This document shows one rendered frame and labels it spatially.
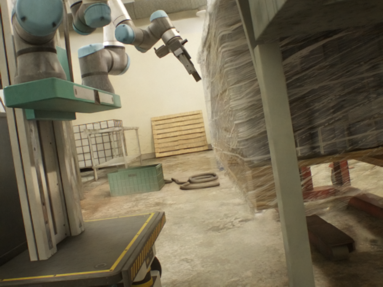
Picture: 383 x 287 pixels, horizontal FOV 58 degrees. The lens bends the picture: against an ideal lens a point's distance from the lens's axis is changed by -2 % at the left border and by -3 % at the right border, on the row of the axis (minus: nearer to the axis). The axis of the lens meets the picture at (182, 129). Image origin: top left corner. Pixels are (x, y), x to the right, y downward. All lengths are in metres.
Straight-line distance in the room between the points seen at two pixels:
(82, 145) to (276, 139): 8.25
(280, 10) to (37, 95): 0.74
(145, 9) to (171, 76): 1.93
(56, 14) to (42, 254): 0.76
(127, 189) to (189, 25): 6.85
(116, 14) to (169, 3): 8.17
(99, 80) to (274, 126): 1.01
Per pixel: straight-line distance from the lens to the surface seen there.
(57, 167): 1.50
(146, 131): 10.04
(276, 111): 0.67
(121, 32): 1.47
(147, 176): 4.23
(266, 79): 0.67
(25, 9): 0.98
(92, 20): 1.05
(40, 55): 1.10
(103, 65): 1.58
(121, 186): 4.33
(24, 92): 1.07
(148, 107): 10.05
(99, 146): 8.71
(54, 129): 1.49
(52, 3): 0.99
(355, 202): 2.45
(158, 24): 1.54
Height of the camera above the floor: 0.68
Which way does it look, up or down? level
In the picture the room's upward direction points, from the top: 9 degrees counter-clockwise
